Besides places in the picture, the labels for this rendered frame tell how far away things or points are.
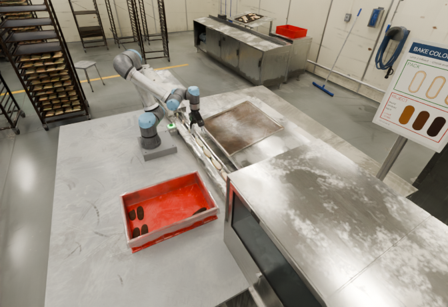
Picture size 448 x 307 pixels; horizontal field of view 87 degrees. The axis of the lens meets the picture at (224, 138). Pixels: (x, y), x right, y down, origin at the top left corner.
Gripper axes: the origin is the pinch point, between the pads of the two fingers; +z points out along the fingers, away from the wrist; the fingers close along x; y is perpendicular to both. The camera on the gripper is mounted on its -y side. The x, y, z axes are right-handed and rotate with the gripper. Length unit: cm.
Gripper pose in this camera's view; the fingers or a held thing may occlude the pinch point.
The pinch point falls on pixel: (197, 131)
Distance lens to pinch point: 181.1
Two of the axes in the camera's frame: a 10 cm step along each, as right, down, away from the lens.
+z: -0.2, 8.0, 6.0
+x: -8.7, 2.8, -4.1
